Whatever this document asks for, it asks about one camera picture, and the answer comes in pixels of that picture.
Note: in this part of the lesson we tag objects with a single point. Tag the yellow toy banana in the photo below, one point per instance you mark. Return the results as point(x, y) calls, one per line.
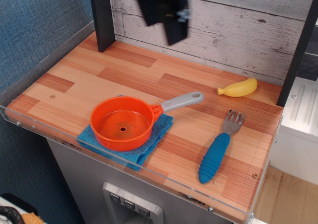
point(239, 89)

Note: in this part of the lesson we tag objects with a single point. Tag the blue folded cloth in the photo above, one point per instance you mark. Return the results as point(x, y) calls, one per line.
point(135, 158)

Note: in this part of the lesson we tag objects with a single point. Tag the black right upright post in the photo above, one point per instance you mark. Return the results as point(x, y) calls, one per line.
point(299, 52)

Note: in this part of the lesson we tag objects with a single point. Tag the orange pot with grey handle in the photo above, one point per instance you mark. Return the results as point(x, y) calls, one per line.
point(124, 123)

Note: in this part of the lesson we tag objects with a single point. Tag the grey toy fridge cabinet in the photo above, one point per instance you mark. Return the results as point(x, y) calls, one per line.
point(85, 176)

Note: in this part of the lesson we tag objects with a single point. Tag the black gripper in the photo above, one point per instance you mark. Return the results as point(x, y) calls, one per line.
point(174, 14)

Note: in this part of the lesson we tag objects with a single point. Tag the black left upright post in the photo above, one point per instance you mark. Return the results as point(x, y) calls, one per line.
point(103, 22)

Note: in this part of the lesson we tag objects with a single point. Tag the silver dispenser button panel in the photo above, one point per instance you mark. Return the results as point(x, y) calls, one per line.
point(129, 208)

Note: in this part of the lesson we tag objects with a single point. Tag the fork with blue handle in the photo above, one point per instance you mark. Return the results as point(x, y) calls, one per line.
point(212, 159)

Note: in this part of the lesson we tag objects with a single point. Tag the clear acrylic guard rail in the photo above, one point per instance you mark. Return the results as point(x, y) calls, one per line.
point(57, 98)

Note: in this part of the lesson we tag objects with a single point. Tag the orange sponge item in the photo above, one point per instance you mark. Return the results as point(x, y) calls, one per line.
point(31, 218)

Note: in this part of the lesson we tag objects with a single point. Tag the black upright post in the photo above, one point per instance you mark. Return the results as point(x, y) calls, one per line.
point(103, 22)
point(299, 52)

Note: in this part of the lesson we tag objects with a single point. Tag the white ribbed appliance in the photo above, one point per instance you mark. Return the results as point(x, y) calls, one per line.
point(295, 150)

